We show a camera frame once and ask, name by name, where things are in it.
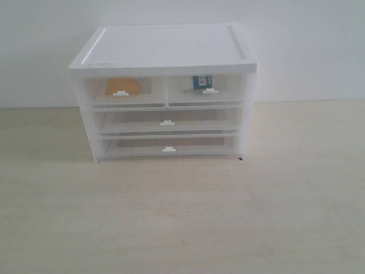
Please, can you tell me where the white bottle teal label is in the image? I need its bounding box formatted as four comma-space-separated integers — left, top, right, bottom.
180, 75, 213, 92

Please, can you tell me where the yellow cheese wedge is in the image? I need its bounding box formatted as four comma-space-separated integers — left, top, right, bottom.
106, 78, 141, 95

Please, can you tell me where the white plastic drawer cabinet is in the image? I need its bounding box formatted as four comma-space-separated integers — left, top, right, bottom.
69, 23, 258, 162

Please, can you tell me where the clear bottom wide drawer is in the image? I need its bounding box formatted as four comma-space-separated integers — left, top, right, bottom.
102, 134, 241, 158

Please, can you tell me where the clear wide drawer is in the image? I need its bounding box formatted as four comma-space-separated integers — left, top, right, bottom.
94, 108, 241, 134
102, 134, 241, 158

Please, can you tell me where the clear middle wide drawer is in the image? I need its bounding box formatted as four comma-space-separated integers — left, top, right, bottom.
94, 108, 241, 134

